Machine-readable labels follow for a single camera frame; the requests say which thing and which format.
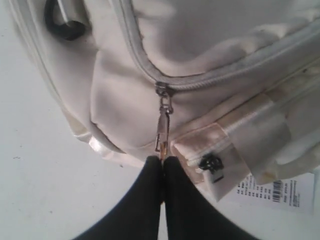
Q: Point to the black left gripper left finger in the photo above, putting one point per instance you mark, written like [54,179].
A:
[137,215]

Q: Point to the white paper hang tag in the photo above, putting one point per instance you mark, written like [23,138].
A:
[295,194]

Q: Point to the metal zipper pull with ring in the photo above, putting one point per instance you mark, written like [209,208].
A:
[163,125]

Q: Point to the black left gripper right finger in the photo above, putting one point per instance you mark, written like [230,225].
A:
[189,216]

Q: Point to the beige duffel bag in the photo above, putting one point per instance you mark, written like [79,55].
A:
[244,77]

